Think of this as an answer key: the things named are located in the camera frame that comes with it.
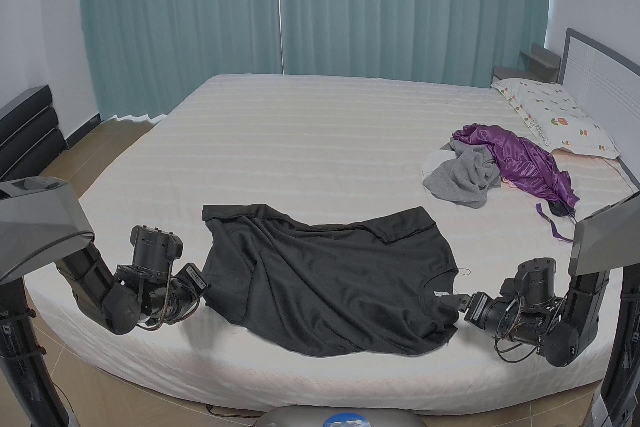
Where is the bed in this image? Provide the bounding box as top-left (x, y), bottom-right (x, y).
top-left (22, 28), bottom-right (640, 418)

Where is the white printed pillow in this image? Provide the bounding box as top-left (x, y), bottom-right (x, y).
top-left (491, 78), bottom-right (621, 160)

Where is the black cable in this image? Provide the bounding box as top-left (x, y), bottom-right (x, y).
top-left (132, 315), bottom-right (173, 332)
top-left (494, 330), bottom-right (543, 363)
top-left (206, 404), bottom-right (261, 417)

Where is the black T-shirt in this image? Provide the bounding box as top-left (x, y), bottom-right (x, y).
top-left (202, 203), bottom-right (472, 358)

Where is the purple satin garment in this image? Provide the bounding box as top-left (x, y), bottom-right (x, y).
top-left (451, 124), bottom-right (581, 243)

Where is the grey garment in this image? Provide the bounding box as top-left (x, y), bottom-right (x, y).
top-left (422, 146), bottom-right (502, 209)

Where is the white garment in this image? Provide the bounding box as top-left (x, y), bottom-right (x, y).
top-left (421, 149), bottom-right (458, 180)

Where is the black lace garment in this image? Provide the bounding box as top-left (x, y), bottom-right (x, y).
top-left (547, 200), bottom-right (578, 218)

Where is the grey bedside table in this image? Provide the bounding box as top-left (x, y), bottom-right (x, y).
top-left (492, 43), bottom-right (562, 88)

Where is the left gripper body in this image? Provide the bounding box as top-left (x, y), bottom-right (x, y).
top-left (165, 263), bottom-right (207, 320)

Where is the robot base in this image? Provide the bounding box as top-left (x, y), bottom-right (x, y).
top-left (252, 405), bottom-right (420, 427)

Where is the black chest of drawers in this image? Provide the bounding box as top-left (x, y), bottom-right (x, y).
top-left (0, 85), bottom-right (67, 183)

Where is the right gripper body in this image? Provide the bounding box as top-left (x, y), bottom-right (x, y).
top-left (463, 292), bottom-right (518, 338)

